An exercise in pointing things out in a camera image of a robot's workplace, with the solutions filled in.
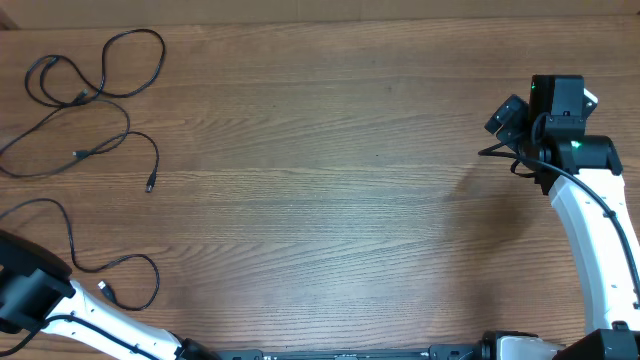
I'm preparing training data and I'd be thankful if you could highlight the thin black cable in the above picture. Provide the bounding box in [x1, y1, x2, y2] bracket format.
[0, 97, 161, 194]

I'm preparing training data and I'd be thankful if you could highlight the small black cable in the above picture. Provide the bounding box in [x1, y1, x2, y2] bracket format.
[0, 197, 161, 312]

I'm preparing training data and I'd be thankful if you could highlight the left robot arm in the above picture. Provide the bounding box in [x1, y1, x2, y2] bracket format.
[1, 231, 217, 360]

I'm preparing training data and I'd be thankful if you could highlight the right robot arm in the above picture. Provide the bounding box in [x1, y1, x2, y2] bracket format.
[467, 74, 639, 359]

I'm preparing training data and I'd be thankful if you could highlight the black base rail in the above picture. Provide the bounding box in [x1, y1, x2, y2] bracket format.
[215, 330, 565, 360]

